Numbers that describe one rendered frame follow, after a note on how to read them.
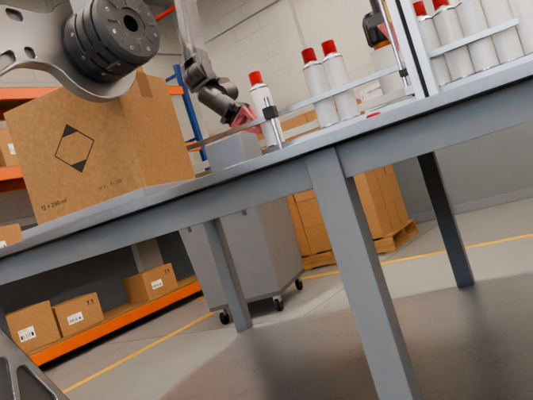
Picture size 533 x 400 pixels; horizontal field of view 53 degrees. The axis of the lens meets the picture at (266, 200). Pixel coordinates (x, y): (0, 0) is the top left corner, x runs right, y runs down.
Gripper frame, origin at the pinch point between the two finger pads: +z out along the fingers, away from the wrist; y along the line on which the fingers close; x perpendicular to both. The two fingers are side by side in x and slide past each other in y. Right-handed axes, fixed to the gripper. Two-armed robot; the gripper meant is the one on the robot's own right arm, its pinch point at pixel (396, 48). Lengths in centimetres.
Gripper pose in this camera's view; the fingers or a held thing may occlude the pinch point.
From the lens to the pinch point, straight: 142.5
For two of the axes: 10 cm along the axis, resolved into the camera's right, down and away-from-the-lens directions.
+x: -4.1, 1.2, -9.0
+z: 3.0, 9.5, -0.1
